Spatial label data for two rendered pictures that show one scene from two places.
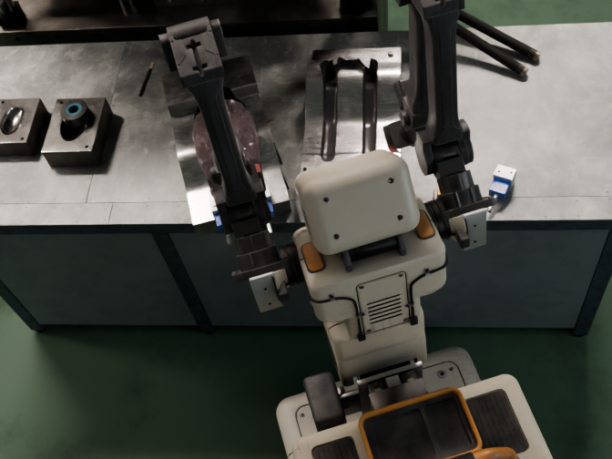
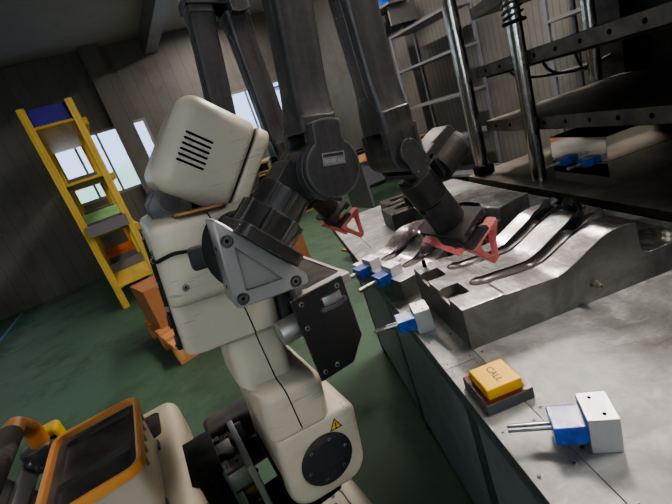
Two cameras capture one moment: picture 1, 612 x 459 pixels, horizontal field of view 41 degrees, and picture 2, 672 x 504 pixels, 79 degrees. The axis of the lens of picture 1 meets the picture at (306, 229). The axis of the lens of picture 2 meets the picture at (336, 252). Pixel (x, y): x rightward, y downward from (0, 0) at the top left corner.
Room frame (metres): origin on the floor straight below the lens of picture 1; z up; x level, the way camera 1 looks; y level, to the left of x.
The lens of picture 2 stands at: (0.83, -0.84, 1.29)
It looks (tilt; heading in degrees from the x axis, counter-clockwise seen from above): 18 degrees down; 72
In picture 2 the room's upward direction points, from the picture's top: 19 degrees counter-clockwise
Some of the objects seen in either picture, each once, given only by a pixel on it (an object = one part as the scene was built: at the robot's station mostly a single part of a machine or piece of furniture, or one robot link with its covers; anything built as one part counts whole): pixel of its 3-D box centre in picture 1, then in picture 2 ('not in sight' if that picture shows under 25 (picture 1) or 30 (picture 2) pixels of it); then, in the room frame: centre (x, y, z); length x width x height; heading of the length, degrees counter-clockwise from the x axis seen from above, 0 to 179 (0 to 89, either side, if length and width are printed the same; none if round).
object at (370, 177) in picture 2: not in sight; (388, 171); (3.69, 4.38, 0.33); 1.23 x 0.65 x 0.66; 6
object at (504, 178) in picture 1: (497, 191); (558, 424); (1.15, -0.50, 0.83); 0.13 x 0.05 x 0.05; 143
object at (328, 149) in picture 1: (348, 104); (526, 237); (1.47, -0.18, 0.92); 0.35 x 0.16 x 0.09; 166
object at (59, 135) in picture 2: not in sight; (98, 204); (-0.12, 5.66, 1.21); 2.66 x 0.71 x 2.43; 96
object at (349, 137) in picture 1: (353, 111); (538, 256); (1.49, -0.20, 0.87); 0.50 x 0.26 x 0.14; 166
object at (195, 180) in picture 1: (224, 141); (439, 237); (1.49, 0.17, 0.85); 0.50 x 0.26 x 0.11; 3
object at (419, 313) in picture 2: not in sight; (401, 323); (1.16, -0.10, 0.83); 0.13 x 0.05 x 0.05; 159
